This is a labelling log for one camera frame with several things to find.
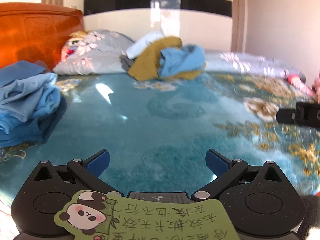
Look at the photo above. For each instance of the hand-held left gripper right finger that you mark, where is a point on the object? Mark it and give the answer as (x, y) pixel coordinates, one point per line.
(216, 161)

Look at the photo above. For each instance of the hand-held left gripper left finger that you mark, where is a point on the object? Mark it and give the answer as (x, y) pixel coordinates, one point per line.
(98, 161)

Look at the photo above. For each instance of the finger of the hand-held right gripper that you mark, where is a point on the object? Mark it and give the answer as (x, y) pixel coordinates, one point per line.
(286, 116)

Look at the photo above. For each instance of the blue knit sweater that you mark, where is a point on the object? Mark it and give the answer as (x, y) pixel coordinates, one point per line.
(180, 60)

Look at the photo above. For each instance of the pink red cloth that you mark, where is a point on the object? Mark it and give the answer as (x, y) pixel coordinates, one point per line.
(298, 81)

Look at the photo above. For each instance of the green panda note card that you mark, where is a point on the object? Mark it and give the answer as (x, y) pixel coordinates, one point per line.
(140, 217)

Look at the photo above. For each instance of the teal floral blanket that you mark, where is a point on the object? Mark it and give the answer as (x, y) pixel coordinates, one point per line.
(155, 120)

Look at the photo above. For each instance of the folded dark blue garment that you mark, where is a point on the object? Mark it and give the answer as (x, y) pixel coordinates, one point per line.
(32, 132)

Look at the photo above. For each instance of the folded light blue fleece garment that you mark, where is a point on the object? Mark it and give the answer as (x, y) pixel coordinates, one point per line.
(30, 97)

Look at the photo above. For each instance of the dark cloth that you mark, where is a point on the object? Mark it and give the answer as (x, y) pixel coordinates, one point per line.
(311, 217)

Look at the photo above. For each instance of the grey garment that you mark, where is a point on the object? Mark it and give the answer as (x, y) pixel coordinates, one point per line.
(127, 62)

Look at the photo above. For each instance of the grey floral quilt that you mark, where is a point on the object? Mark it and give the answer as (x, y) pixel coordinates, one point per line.
(105, 55)

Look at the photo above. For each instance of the mustard yellow knit sweater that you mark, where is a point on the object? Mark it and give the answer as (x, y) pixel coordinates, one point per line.
(146, 65)

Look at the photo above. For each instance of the colourful cartoon print pillow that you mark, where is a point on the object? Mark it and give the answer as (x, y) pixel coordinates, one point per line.
(71, 46)

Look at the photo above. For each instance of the folded medium blue garment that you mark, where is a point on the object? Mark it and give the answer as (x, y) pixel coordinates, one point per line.
(20, 70)

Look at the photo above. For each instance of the pale blue garment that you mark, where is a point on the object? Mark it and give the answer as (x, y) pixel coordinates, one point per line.
(141, 46)

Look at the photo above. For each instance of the white wardrobe with black stripe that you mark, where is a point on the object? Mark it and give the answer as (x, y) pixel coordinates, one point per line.
(190, 25)

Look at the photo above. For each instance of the orange wooden headboard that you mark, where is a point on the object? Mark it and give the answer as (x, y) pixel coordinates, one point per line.
(37, 32)

